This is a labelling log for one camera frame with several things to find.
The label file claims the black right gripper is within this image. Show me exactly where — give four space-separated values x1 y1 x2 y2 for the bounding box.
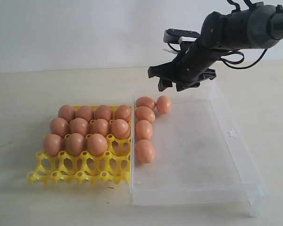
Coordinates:
148 37 217 92

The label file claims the brown egg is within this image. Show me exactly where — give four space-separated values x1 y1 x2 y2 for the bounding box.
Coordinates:
115 105 131 122
43 134 64 156
111 119 131 139
66 133 86 156
135 139 155 163
95 105 113 121
50 117 70 138
58 105 76 122
135 120 153 140
76 105 94 122
156 96 172 114
92 119 110 137
87 133 108 156
135 96 156 110

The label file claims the brown egg second row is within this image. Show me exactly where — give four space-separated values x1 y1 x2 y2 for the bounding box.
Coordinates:
135 106 156 123
70 118 90 137

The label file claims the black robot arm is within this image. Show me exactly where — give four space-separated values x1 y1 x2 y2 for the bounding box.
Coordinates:
148 0 283 92

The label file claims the clear plastic box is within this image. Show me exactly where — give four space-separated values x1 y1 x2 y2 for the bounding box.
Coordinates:
130 80 268 217

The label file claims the yellow plastic egg tray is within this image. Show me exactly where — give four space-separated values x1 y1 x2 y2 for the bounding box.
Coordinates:
26 105 133 186

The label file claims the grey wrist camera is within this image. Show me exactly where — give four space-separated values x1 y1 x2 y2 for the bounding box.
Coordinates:
163 28 200 44

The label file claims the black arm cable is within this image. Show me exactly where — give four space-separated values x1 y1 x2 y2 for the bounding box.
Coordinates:
220 0 283 69

